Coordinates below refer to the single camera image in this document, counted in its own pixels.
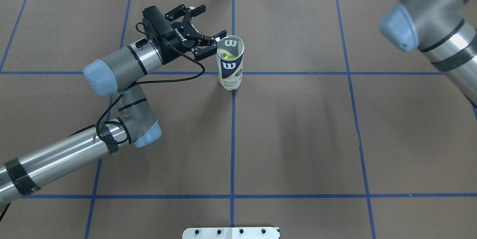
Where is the white tennis ball can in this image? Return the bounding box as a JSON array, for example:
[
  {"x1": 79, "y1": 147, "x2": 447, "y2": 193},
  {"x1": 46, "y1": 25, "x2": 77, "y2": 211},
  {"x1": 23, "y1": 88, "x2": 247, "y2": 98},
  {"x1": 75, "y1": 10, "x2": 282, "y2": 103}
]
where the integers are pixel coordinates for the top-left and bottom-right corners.
[{"x1": 216, "y1": 35, "x2": 245, "y2": 91}]

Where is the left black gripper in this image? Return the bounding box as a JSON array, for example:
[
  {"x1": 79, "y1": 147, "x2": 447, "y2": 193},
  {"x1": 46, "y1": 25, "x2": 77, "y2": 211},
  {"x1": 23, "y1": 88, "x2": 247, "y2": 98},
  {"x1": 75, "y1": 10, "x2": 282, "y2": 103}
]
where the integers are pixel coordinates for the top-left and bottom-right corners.
[{"x1": 162, "y1": 4, "x2": 228, "y2": 62}]

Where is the yellow tennis ball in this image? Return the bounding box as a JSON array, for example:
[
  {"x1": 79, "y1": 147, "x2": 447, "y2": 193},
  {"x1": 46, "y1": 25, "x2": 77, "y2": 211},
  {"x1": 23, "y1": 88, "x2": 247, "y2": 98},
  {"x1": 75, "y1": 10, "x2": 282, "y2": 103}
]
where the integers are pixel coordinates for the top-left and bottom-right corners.
[{"x1": 221, "y1": 54, "x2": 236, "y2": 60}]

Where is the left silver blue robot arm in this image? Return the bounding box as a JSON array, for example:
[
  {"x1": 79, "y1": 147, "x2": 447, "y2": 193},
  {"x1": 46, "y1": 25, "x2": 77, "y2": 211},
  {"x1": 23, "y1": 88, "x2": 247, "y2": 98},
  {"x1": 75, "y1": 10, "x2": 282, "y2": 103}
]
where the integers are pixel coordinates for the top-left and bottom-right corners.
[{"x1": 1, "y1": 4, "x2": 228, "y2": 212}]

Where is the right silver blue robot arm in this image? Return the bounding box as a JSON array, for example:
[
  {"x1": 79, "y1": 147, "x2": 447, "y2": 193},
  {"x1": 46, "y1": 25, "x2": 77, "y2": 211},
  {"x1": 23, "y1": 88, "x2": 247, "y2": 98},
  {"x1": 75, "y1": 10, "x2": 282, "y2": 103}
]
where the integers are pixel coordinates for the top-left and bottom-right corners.
[{"x1": 379, "y1": 0, "x2": 477, "y2": 105}]

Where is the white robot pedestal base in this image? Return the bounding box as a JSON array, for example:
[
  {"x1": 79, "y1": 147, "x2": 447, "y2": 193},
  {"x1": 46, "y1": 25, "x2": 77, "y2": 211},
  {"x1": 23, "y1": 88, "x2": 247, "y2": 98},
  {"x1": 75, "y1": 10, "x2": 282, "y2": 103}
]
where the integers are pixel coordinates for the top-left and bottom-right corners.
[{"x1": 182, "y1": 227, "x2": 281, "y2": 239}]

